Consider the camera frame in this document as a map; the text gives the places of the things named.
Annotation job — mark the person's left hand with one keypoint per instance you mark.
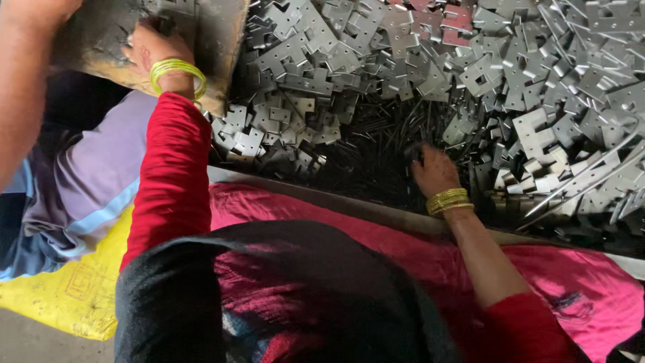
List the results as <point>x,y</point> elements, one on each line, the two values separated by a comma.
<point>161,48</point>

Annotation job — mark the person's right hand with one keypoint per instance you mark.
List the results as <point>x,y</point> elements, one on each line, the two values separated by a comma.
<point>436,171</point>

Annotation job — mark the person's right fingers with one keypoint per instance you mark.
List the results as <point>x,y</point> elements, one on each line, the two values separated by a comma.
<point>417,153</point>

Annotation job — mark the person's left fingers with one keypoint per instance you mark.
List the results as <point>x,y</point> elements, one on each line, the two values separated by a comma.
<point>151,27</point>

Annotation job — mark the pile of thin dark rods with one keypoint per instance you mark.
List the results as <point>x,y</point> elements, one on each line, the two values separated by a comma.
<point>373,151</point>

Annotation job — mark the green bangles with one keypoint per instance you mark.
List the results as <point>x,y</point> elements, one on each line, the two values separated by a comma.
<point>177,67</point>

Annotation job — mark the gold bangles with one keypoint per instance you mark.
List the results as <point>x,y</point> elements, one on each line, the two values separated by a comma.
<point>448,200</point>

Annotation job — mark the heap of grey metal brackets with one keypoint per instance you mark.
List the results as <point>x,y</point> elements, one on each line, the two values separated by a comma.
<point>529,75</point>

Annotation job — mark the long metal strip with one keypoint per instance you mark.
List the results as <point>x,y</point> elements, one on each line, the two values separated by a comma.
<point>594,194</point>
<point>579,174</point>

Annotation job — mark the black sheer scarf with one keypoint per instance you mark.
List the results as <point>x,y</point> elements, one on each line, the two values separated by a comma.
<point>302,292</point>

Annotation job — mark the pink cloth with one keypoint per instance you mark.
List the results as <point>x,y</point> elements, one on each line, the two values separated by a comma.
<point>569,287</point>

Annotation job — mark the yellow woven sack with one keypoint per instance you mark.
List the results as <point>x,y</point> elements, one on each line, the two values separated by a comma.
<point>75,297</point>

